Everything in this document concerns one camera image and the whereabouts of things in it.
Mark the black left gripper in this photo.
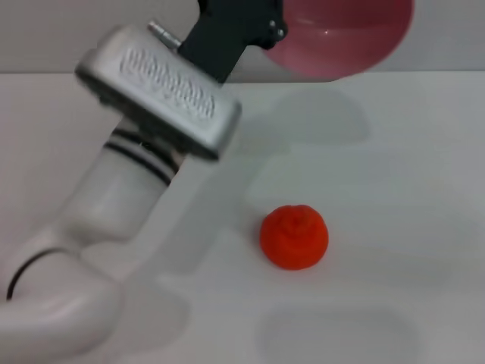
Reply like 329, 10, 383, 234
177, 0, 288, 85

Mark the pink plastic bowl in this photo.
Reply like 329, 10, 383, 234
262, 0, 416, 83

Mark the orange toy fruit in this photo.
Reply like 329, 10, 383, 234
258, 204, 330, 271

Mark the left arm cable with connector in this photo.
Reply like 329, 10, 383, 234
147, 20, 181, 49

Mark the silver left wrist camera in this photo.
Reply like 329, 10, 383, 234
74, 24, 244, 162

